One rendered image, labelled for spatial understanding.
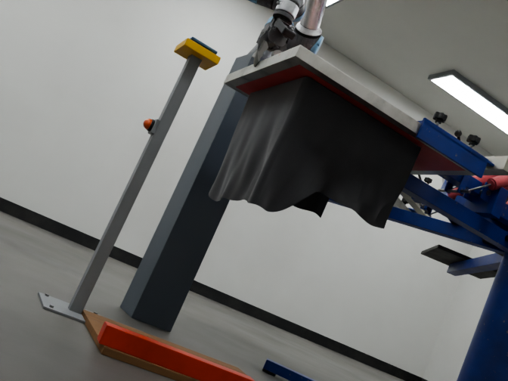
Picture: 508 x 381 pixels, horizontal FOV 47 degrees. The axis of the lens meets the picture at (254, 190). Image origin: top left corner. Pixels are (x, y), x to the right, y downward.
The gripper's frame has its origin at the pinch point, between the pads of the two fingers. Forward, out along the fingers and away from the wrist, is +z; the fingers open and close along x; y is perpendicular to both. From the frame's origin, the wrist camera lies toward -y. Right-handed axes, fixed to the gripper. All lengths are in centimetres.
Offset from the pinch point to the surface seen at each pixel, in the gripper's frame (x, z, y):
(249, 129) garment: -7.1, 19.5, 6.6
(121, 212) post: 20, 63, 10
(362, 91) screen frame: -22.5, 0.9, -29.0
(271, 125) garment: -7.4, 19.0, -9.8
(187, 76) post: 19.1, 13.1, 10.3
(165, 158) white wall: -73, -11, 380
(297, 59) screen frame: 0.4, 3.1, -27.7
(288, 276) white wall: -249, 43, 380
